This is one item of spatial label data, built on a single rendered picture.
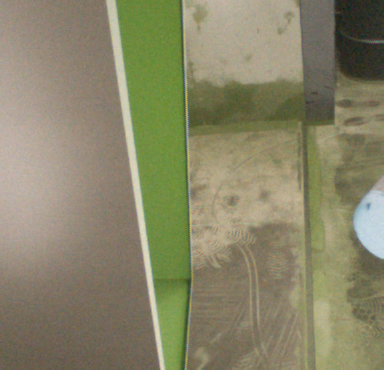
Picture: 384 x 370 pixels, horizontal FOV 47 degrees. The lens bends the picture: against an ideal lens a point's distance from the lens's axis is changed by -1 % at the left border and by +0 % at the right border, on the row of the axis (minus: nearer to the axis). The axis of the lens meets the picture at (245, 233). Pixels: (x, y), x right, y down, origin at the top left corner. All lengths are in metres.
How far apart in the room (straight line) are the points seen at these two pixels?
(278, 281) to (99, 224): 1.53
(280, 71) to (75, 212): 2.36
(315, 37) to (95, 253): 2.30
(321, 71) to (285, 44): 0.26
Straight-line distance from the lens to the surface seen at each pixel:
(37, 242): 0.48
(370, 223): 0.79
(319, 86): 2.78
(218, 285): 1.96
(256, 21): 2.62
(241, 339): 1.78
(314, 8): 2.60
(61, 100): 0.37
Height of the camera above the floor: 1.55
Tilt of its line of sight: 45 degrees down
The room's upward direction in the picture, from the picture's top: 11 degrees counter-clockwise
